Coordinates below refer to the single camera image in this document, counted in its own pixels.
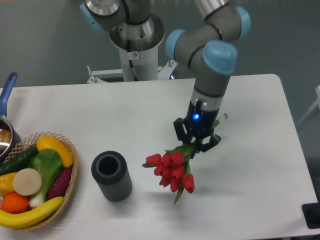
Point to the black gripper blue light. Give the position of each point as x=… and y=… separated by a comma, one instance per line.
x=198, y=123

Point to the red tulip bouquet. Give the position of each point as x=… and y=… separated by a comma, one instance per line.
x=174, y=166

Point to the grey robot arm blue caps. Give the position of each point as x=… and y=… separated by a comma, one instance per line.
x=208, y=52

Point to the dark grey ribbed vase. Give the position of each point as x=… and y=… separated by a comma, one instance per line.
x=110, y=171

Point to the white furniture leg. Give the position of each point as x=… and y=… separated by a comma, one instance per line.
x=311, y=111

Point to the black device at edge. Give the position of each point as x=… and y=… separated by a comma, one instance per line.
x=311, y=212

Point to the purple sweet potato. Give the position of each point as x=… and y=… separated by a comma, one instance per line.
x=60, y=185

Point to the green bok choy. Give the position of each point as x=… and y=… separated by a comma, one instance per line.
x=48, y=163

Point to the woven wicker basket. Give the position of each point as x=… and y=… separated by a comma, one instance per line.
x=31, y=141

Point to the beige round disc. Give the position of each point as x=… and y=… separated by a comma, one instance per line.
x=27, y=182

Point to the dark green cucumber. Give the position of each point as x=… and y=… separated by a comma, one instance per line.
x=19, y=161

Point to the orange fruit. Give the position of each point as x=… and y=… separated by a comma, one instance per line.
x=15, y=203

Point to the yellow bell pepper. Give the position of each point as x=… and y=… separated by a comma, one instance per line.
x=6, y=183

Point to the yellow banana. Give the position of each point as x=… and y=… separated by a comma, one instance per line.
x=31, y=217

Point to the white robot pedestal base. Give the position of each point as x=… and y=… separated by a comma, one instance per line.
x=135, y=66

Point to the blue handled saucepan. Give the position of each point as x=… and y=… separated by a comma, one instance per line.
x=8, y=135

